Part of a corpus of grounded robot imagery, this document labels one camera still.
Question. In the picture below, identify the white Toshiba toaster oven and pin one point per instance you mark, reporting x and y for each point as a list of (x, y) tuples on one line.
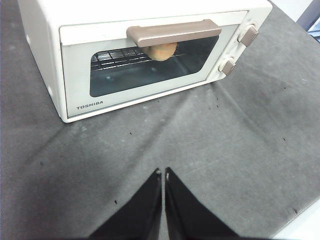
[(42, 37)]

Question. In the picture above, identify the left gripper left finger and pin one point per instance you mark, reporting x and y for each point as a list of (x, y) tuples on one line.
[(140, 215)]

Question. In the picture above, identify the beige oven knob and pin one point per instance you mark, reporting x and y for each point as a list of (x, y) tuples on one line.
[(228, 66), (248, 35)]

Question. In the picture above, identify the golden bread loaf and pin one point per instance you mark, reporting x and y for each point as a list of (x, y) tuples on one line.
[(162, 52)]

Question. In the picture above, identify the dark grey table cloth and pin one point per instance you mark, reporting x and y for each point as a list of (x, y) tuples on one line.
[(225, 150)]

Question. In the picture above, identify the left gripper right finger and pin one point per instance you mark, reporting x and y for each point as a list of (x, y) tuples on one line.
[(185, 215)]

